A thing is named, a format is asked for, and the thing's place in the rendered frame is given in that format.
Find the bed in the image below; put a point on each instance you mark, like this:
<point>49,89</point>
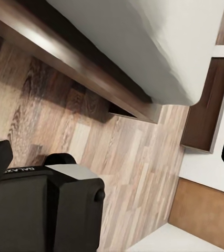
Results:
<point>138,54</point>

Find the bench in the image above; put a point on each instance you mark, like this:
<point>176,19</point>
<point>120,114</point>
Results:
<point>204,118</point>

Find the sliding door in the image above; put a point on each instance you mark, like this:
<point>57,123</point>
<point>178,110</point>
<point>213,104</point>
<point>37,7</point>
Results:
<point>199,210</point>

